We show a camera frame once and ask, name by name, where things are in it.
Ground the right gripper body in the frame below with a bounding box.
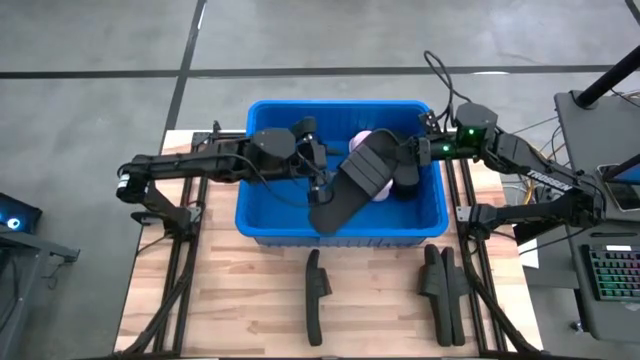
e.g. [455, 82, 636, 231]
[397, 133, 435, 170]

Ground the grey desk top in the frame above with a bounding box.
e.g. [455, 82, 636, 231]
[564, 215, 640, 345]
[553, 89, 640, 224]

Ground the black slide sandal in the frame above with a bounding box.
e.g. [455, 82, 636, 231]
[418, 243, 454, 348]
[392, 163, 422, 202]
[308, 128, 402, 237]
[442, 245, 473, 348]
[305, 248, 334, 348]

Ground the yellow cable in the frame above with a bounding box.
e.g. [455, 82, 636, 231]
[513, 169, 539, 211]

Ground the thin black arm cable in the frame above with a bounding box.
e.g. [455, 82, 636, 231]
[218, 151, 312, 208]
[422, 49, 474, 132]

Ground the blue plastic bin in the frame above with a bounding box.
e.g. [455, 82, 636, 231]
[234, 99, 450, 249]

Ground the white paper sheet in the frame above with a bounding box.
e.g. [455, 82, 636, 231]
[517, 238, 541, 269]

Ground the black metal table frame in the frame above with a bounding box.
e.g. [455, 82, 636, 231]
[434, 129, 544, 357]
[115, 130, 211, 357]

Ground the smartphone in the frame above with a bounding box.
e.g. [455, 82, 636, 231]
[596, 162, 640, 213]

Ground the backlit keyboard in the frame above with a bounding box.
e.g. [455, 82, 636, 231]
[581, 243, 640, 303]

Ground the grey metal stand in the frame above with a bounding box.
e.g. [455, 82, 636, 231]
[0, 230, 82, 360]

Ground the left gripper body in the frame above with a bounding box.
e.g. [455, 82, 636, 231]
[292, 116, 331, 176]

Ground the black device blue light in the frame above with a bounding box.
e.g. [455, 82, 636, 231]
[0, 192, 45, 234]

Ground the black metal post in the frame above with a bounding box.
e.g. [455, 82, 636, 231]
[573, 44, 640, 110]

